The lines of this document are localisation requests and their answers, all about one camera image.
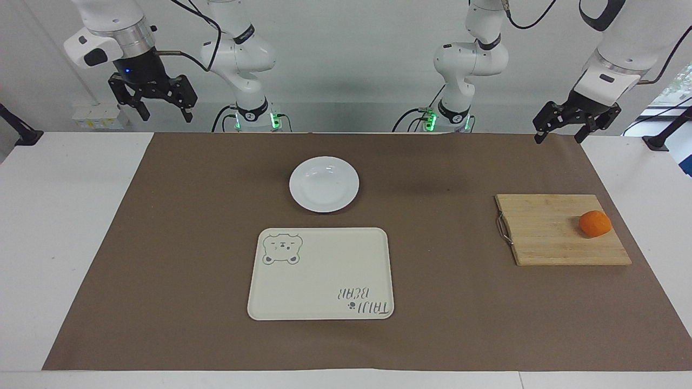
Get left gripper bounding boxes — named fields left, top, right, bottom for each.
left=533, top=89, right=622, bottom=145

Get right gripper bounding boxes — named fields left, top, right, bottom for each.
left=108, top=48, right=198, bottom=123

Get orange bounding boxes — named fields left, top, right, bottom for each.
left=578, top=210, right=613, bottom=239

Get white round plate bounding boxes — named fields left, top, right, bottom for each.
left=289, top=156, right=361, bottom=214

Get black stand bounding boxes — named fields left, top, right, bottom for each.
left=0, top=103, right=44, bottom=147
left=642, top=105, right=692, bottom=151

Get wooden cutting board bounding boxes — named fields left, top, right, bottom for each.
left=495, top=194, right=633, bottom=267

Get cream tray with bear print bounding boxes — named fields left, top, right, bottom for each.
left=247, top=227, right=395, bottom=321

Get black cable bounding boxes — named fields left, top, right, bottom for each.
left=210, top=105, right=239, bottom=133
left=392, top=107, right=434, bottom=133
left=637, top=24, right=692, bottom=86
left=622, top=96, right=692, bottom=137
left=503, top=0, right=559, bottom=30
left=153, top=0, right=223, bottom=73

